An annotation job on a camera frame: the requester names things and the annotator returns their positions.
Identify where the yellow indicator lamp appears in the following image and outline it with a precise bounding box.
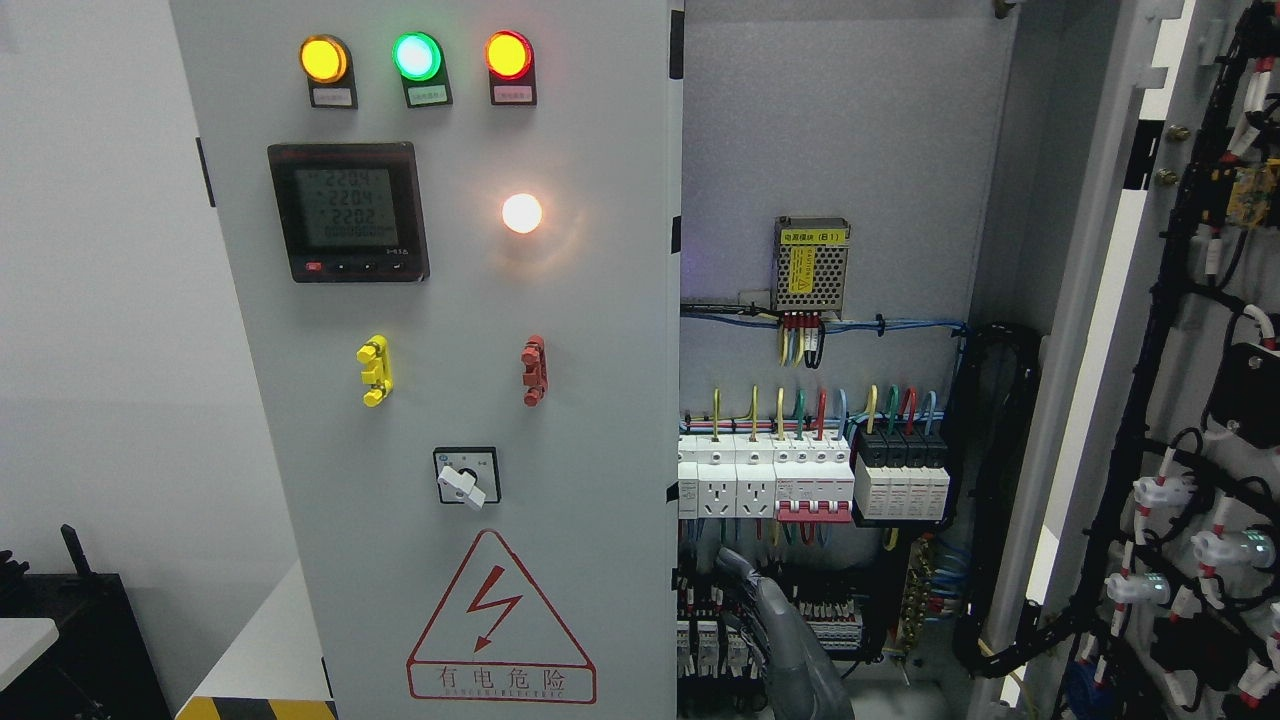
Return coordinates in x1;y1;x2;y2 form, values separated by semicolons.
300;35;349;85

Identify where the white socket breaker row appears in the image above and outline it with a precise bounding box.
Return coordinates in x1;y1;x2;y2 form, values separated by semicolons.
676;432;855;524

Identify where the black digital power meter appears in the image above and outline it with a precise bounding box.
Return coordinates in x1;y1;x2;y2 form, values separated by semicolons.
268;142;430;283

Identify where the black equipment case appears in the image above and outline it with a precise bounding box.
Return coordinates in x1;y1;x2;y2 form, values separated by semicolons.
1;524;173;719

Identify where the red electric hazard warning sticker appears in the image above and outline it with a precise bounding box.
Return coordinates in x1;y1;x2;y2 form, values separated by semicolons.
406;529;596;705

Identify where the black relay terminal row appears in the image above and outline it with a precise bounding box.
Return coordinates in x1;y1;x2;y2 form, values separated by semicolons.
672;560;867;685

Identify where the metal mesh power supply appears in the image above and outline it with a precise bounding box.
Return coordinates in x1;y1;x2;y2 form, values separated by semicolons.
772;217;851;318

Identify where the dark grey robot hand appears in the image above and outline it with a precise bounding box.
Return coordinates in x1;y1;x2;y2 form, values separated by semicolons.
716;547;855;719

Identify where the black white surge protector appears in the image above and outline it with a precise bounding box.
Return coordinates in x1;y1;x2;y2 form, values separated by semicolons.
852;427;951;527

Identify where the red indicator lamp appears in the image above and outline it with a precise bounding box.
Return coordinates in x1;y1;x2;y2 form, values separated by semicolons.
484;29;534;81

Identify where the black cable loom right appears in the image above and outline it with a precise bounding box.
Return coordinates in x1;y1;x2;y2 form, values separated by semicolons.
945;322;1044;679

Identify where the red test terminal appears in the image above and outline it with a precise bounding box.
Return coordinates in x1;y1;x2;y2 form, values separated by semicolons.
520;334;549;407

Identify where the yellow test terminal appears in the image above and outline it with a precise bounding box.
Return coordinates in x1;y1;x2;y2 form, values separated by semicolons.
356;334;394;407

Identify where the grey cabinet door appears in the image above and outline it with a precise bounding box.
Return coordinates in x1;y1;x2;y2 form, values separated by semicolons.
172;1;681;719
955;1;1277;719

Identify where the white rotary selector switch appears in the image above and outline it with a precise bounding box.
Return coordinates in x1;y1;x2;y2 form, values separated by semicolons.
433;446;502;510

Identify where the green indicator lamp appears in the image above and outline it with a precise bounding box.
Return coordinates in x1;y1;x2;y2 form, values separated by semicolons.
392;31;443;82

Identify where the white glowing indicator lamp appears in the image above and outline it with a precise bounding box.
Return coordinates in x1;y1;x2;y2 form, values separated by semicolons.
500;193;544;234

